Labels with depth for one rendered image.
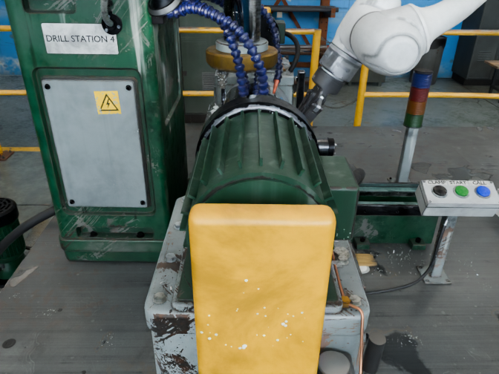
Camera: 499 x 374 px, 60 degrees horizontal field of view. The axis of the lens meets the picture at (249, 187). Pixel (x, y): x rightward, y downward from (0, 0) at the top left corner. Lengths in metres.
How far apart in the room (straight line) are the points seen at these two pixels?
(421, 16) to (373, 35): 0.10
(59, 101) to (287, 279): 0.77
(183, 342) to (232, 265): 0.22
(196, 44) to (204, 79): 0.33
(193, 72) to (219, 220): 3.97
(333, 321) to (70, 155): 0.75
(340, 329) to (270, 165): 0.24
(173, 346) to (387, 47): 0.62
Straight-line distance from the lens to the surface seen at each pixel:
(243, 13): 1.07
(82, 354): 1.04
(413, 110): 1.56
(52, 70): 1.06
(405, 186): 1.41
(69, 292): 1.19
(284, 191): 0.44
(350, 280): 0.61
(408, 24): 0.89
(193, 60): 4.30
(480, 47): 6.48
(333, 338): 0.59
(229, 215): 0.37
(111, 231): 1.22
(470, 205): 1.11
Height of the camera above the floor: 1.55
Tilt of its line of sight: 29 degrees down
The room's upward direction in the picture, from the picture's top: 1 degrees clockwise
